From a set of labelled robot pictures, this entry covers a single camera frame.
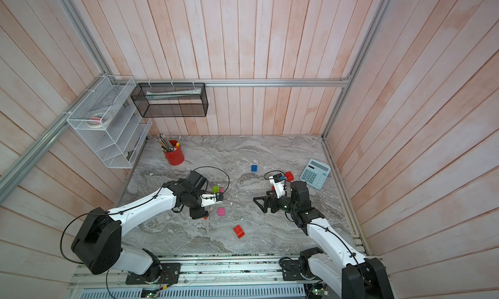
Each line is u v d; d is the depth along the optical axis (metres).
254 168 1.04
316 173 1.01
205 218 0.88
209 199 0.76
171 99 1.05
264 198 0.71
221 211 0.88
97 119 0.73
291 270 0.73
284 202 0.72
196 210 0.76
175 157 1.04
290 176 1.00
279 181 0.73
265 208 0.72
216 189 0.91
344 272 0.42
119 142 0.78
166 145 0.99
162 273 0.73
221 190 0.93
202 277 0.73
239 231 0.83
